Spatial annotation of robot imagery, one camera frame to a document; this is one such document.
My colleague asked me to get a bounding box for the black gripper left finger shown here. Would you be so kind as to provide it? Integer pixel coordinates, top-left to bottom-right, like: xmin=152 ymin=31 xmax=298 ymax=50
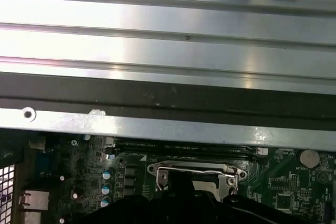
xmin=85 ymin=170 xmax=190 ymax=224

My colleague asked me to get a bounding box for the silver coin battery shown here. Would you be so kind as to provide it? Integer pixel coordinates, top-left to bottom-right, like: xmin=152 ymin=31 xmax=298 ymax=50
xmin=300 ymin=150 xmax=320 ymax=168

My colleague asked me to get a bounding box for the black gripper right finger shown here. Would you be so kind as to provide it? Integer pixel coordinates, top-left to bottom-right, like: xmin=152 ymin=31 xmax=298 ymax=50
xmin=181 ymin=170 xmax=317 ymax=224

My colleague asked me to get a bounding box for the metal socket cover frame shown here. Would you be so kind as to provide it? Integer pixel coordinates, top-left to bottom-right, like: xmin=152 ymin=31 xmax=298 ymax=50
xmin=156 ymin=168 xmax=239 ymax=198

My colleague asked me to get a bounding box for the black square chip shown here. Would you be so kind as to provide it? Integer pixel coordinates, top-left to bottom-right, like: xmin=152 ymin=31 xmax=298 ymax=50
xmin=276 ymin=193 xmax=298 ymax=211

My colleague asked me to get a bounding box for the silver ethernet port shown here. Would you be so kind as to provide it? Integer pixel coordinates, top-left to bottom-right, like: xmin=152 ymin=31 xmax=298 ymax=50
xmin=19 ymin=190 xmax=50 ymax=212

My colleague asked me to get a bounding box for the green motherboard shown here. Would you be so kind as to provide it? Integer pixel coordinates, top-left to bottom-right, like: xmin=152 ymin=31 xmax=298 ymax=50
xmin=15 ymin=134 xmax=336 ymax=224

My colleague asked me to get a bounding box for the thin wire locking lever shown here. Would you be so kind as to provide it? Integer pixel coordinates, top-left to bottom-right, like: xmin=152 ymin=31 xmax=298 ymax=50
xmin=148 ymin=164 xmax=240 ymax=179

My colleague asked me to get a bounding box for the CPU socket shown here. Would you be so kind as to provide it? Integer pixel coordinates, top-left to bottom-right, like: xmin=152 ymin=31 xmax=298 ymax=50
xmin=146 ymin=162 xmax=249 ymax=201

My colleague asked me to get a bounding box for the black open PC case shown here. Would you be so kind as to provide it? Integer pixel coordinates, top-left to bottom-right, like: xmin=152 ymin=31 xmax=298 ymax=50
xmin=0 ymin=73 xmax=336 ymax=224

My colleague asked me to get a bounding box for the small CPU plate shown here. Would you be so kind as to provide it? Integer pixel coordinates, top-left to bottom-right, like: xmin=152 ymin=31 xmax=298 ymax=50
xmin=192 ymin=180 xmax=223 ymax=192

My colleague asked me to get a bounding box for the black RAM slot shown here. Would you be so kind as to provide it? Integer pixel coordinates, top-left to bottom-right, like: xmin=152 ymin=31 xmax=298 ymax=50
xmin=114 ymin=136 xmax=253 ymax=148
xmin=119 ymin=145 xmax=257 ymax=159

